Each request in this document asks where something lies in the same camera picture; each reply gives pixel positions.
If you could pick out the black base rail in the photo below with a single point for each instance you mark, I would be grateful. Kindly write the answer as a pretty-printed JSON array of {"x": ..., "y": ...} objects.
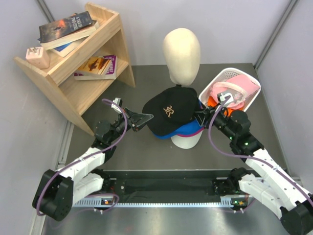
[{"x": 156, "y": 186}]

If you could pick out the blue cap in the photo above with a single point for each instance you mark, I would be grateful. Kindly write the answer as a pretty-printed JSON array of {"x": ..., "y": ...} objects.
[{"x": 181, "y": 131}]

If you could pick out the beige mannequin head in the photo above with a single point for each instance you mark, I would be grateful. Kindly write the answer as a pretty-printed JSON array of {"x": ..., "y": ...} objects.
[{"x": 182, "y": 53}]

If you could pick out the white perforated basket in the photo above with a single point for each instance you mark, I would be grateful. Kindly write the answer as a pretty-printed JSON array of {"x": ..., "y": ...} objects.
[{"x": 223, "y": 76}]

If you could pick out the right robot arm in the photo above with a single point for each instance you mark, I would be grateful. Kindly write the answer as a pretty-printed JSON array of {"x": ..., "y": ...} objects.
[{"x": 277, "y": 190}]

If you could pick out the wooden shelf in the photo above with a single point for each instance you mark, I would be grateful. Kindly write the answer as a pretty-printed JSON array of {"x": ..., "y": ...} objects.
[{"x": 72, "y": 98}]

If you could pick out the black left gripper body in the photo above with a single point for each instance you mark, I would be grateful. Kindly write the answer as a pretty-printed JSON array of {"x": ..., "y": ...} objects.
[{"x": 127, "y": 123}]

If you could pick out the white slotted cable duct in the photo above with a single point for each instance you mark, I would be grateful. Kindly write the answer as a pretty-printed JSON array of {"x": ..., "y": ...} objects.
[{"x": 105, "y": 203}]

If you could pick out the light pink cap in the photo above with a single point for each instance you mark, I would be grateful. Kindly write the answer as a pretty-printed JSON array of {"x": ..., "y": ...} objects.
[{"x": 239, "y": 87}]

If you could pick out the orange cap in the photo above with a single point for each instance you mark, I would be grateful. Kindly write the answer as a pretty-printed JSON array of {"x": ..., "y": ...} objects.
[{"x": 212, "y": 102}]

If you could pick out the pink power adapter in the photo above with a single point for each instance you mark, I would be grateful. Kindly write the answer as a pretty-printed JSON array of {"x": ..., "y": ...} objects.
[{"x": 38, "y": 57}]

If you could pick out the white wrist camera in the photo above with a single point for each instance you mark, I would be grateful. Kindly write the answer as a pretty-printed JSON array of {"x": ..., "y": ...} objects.
[
  {"x": 225, "y": 98},
  {"x": 117, "y": 102}
]

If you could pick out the black cap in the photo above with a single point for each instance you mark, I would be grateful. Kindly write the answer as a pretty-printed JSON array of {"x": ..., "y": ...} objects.
[{"x": 173, "y": 94}]

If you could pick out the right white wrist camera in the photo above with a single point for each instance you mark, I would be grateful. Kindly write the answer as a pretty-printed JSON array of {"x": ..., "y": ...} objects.
[{"x": 225, "y": 98}]

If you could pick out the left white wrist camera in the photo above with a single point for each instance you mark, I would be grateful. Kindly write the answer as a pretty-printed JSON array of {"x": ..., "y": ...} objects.
[{"x": 117, "y": 102}]

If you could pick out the orange purple book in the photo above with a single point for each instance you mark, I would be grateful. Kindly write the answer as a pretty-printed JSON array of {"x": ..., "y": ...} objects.
[{"x": 97, "y": 68}]

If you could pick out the dark cover paperback book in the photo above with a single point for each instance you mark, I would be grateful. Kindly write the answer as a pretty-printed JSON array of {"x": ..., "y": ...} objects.
[{"x": 67, "y": 30}]

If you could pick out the blue cover book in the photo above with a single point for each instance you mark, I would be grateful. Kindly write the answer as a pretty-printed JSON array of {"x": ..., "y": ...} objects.
[{"x": 64, "y": 50}]

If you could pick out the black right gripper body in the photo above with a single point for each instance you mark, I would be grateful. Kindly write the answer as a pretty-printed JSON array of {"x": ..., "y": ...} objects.
[{"x": 212, "y": 114}]

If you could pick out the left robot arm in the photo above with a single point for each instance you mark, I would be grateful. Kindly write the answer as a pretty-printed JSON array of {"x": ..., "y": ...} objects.
[{"x": 59, "y": 190}]

